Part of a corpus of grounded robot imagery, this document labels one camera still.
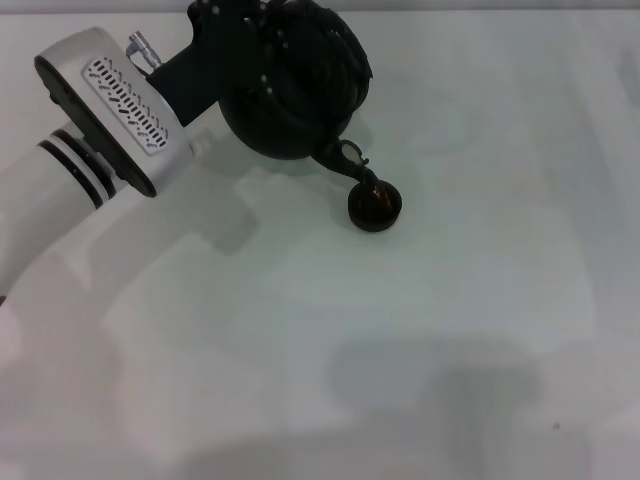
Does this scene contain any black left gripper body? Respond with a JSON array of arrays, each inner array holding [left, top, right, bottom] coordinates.
[[148, 0, 252, 128]]

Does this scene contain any black round teapot with handle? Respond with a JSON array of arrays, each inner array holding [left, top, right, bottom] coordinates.
[[219, 0, 396, 199]]

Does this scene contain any small dark brown teacup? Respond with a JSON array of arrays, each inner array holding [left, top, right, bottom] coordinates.
[[347, 178, 404, 234]]

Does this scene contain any silver cable connector plug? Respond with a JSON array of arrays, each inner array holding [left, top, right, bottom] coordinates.
[[127, 31, 167, 69]]

